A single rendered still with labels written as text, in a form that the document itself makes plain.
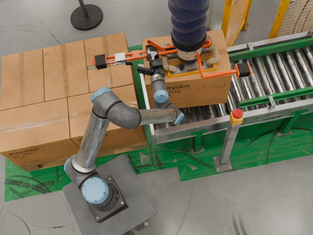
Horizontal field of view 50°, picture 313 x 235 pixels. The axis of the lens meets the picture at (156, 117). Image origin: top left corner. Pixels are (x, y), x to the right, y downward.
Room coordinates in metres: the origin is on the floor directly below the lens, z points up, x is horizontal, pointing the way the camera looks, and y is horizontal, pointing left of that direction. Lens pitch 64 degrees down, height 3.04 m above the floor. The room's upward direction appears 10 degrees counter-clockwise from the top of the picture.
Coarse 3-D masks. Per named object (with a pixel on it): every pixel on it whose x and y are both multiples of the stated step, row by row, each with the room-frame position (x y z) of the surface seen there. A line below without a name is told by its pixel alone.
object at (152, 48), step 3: (147, 45) 1.44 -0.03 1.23; (150, 45) 1.43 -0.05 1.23; (147, 48) 1.42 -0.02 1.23; (150, 48) 1.41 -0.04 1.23; (153, 48) 1.41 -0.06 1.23; (156, 48) 1.39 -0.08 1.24; (156, 51) 1.38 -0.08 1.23; (147, 54) 1.37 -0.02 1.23; (156, 54) 1.36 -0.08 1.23; (147, 57) 1.35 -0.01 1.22; (156, 57) 1.35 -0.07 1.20; (147, 60) 1.35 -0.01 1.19
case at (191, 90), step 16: (208, 32) 1.57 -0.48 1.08; (144, 48) 1.53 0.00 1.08; (224, 48) 1.41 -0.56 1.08; (144, 64) 1.39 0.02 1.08; (224, 64) 1.28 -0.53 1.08; (176, 80) 1.22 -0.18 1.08; (192, 80) 1.20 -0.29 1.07; (208, 80) 1.19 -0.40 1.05; (224, 80) 1.18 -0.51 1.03; (176, 96) 1.21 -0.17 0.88; (192, 96) 1.20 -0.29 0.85; (208, 96) 1.19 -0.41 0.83; (224, 96) 1.18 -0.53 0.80
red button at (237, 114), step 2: (234, 110) 0.94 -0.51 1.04; (236, 110) 0.94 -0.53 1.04; (238, 110) 0.93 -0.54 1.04; (240, 110) 0.93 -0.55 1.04; (232, 112) 0.93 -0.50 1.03; (234, 112) 0.92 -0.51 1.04; (236, 112) 0.92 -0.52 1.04; (238, 112) 0.92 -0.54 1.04; (240, 112) 0.91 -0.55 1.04; (242, 112) 0.91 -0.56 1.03; (232, 114) 0.91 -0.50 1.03; (234, 114) 0.91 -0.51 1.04; (236, 114) 0.91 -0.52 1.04; (238, 114) 0.90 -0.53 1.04; (240, 114) 0.90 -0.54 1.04; (242, 114) 0.90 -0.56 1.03; (234, 116) 0.90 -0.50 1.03; (236, 116) 0.89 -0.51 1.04; (238, 116) 0.89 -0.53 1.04; (240, 116) 0.89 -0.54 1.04; (236, 118) 0.88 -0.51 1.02; (238, 118) 0.88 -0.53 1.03
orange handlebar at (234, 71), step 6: (210, 42) 1.38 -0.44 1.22; (126, 54) 1.41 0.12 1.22; (132, 54) 1.39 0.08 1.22; (138, 54) 1.39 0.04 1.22; (162, 54) 1.36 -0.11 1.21; (198, 54) 1.30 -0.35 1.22; (114, 60) 1.38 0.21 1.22; (126, 60) 1.36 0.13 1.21; (198, 60) 1.25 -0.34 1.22; (198, 66) 1.21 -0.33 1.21; (222, 72) 1.13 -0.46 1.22; (228, 72) 1.12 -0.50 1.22; (234, 72) 1.11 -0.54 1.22; (204, 78) 1.12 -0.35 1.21
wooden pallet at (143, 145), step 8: (136, 88) 1.80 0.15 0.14; (136, 144) 1.20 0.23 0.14; (144, 144) 1.20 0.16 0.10; (104, 152) 1.22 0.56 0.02; (112, 152) 1.20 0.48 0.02; (120, 152) 1.19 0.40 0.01; (56, 160) 1.18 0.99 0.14; (64, 160) 1.21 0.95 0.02; (24, 168) 1.17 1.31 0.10; (32, 168) 1.17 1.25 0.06; (40, 168) 1.18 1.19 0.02
